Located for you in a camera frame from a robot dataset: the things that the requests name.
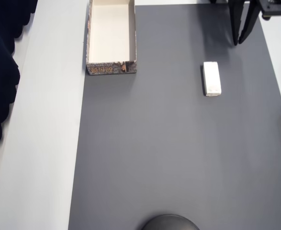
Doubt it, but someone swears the black round dome object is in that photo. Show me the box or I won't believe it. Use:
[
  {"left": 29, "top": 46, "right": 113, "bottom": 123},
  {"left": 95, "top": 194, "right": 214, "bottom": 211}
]
[{"left": 140, "top": 214, "right": 201, "bottom": 230}]

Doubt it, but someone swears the black gripper camera mount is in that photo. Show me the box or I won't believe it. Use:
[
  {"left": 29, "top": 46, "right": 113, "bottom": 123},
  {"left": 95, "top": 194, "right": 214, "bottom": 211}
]
[{"left": 259, "top": 0, "right": 281, "bottom": 20}]

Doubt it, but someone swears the patterned open cardboard box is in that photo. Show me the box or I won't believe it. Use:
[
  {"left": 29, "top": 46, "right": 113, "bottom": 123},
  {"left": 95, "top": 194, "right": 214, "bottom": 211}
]
[{"left": 85, "top": 0, "right": 138, "bottom": 76}]

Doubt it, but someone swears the white rectangular block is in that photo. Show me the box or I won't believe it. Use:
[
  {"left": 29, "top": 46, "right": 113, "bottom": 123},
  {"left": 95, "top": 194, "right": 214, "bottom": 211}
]
[{"left": 201, "top": 61, "right": 223, "bottom": 97}]

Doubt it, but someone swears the grey table mat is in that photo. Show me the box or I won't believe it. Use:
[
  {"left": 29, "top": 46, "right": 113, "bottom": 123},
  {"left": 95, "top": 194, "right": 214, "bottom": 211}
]
[{"left": 67, "top": 3, "right": 281, "bottom": 230}]

